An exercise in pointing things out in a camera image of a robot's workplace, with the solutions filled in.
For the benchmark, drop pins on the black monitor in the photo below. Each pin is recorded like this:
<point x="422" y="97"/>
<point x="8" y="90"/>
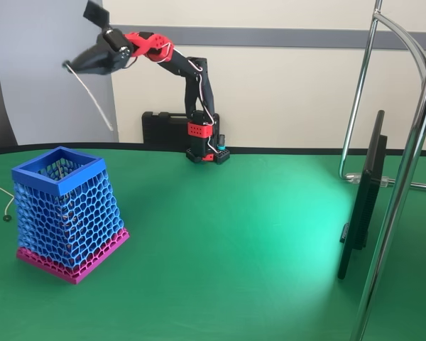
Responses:
<point x="365" y="199"/>

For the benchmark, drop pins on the clear plastic clip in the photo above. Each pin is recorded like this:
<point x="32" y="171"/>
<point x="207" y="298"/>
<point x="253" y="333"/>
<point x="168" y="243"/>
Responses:
<point x="353" y="177"/>

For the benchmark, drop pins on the black plastic tool case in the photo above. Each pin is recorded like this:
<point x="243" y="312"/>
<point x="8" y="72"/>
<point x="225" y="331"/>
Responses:
<point x="163" y="128"/>

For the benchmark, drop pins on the green table cloth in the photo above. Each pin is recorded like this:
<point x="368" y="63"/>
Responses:
<point x="216" y="266"/>

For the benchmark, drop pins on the chrome tube stand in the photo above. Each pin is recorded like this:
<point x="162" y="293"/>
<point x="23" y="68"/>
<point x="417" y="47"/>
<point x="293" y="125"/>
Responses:
<point x="390" y="220"/>

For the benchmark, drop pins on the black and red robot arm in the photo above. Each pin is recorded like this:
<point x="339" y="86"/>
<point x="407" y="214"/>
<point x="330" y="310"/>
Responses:
<point x="199" y="92"/>

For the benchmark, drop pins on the grey wall rail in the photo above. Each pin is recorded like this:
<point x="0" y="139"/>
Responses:
<point x="270" y="36"/>

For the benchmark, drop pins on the thin white cable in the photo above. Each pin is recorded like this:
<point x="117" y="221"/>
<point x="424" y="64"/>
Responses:
<point x="92" y="99"/>

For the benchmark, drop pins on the dark chair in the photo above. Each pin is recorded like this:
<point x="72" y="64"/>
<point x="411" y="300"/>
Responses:
<point x="0" y="117"/>

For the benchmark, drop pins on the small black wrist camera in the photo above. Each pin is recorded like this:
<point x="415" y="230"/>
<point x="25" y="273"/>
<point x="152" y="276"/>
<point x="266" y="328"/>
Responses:
<point x="96" y="12"/>

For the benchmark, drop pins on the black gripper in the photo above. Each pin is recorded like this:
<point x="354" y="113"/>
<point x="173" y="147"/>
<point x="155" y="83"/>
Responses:
<point x="95" y="61"/>

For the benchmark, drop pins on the blue and magenta lattice basket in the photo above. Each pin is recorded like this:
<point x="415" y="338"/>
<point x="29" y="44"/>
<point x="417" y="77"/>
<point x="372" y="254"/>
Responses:
<point x="35" y="180"/>

